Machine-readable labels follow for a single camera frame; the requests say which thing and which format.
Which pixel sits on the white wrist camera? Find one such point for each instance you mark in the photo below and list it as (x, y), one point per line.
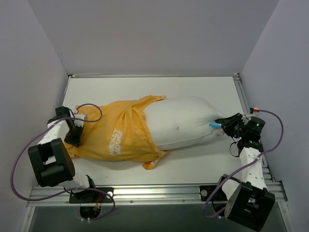
(79, 119)
(252, 112)

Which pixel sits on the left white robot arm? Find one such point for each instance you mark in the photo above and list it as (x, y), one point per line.
(50, 159)

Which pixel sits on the orange Mickey Mouse pillowcase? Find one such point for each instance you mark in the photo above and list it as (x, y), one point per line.
(118, 132)

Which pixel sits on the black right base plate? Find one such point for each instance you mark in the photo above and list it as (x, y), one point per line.
(205, 191)

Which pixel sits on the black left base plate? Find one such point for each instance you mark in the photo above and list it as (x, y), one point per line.
(90, 196)

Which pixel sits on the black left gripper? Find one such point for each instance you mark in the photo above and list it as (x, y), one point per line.
(73, 136)

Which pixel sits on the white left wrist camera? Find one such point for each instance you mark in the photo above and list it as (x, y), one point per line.
(79, 119)

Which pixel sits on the white pillow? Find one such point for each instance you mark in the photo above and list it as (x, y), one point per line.
(182, 122)

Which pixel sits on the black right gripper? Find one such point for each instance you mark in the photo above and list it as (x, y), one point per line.
(231, 124)

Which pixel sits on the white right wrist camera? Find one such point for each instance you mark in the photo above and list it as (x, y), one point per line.
(252, 112)

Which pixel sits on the aluminium front rail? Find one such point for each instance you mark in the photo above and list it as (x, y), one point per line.
(142, 195)

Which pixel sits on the aluminium right side rail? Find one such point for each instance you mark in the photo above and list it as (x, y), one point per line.
(248, 108)

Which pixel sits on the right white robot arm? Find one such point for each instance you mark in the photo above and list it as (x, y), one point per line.
(249, 202)

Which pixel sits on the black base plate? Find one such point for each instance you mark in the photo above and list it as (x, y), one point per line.
(90, 196)
(205, 191)

